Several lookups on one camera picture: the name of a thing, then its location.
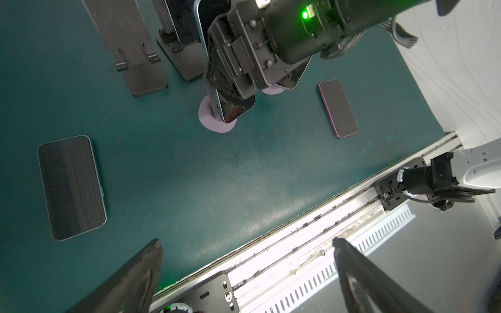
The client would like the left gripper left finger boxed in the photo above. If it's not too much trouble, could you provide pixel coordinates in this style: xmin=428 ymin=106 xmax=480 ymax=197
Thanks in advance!
xmin=68 ymin=239 xmax=163 ymax=312

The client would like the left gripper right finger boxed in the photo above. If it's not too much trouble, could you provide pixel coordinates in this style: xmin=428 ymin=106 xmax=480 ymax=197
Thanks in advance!
xmin=332 ymin=237 xmax=431 ymax=312

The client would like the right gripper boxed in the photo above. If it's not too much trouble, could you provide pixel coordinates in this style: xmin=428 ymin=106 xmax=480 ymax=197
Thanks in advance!
xmin=206 ymin=1 xmax=311 ymax=99

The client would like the teal edged phone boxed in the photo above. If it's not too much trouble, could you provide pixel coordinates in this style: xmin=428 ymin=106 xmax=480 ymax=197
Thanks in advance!
xmin=37 ymin=134 xmax=108 ymax=241

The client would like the purple phone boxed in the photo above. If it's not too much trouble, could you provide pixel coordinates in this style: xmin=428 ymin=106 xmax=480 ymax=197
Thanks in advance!
xmin=318 ymin=79 xmax=358 ymax=138

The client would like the black folding phone stand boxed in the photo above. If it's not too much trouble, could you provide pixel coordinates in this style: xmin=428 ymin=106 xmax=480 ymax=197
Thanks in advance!
xmin=82 ymin=0 xmax=168 ymax=97

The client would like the white edged phone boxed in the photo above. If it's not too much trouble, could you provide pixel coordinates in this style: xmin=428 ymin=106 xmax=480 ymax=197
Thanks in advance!
xmin=193 ymin=0 xmax=255 ymax=123

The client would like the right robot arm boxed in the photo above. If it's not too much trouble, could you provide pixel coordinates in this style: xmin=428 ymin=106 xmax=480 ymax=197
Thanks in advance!
xmin=204 ymin=1 xmax=500 ymax=211

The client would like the purple round stand middle-right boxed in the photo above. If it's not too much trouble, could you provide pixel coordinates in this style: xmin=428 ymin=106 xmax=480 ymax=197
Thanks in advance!
xmin=262 ymin=85 xmax=285 ymax=95

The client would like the black back-left stand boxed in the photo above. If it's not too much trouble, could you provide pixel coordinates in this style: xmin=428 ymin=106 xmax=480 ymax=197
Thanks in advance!
xmin=153 ymin=0 xmax=206 ymax=82

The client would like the white middle-right phone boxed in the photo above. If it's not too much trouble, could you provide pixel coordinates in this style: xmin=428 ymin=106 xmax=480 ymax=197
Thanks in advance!
xmin=276 ymin=57 xmax=312 ymax=90

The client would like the black back-left phone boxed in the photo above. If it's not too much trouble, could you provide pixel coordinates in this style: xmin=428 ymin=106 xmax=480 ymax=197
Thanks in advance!
xmin=166 ymin=0 xmax=200 ymax=46

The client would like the purple round stand middle-left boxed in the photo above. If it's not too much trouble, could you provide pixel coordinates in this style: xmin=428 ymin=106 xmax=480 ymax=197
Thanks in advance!
xmin=198 ymin=95 xmax=237 ymax=134

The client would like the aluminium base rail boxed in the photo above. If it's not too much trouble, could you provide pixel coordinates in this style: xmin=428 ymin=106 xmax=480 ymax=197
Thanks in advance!
xmin=148 ymin=130 xmax=467 ymax=313

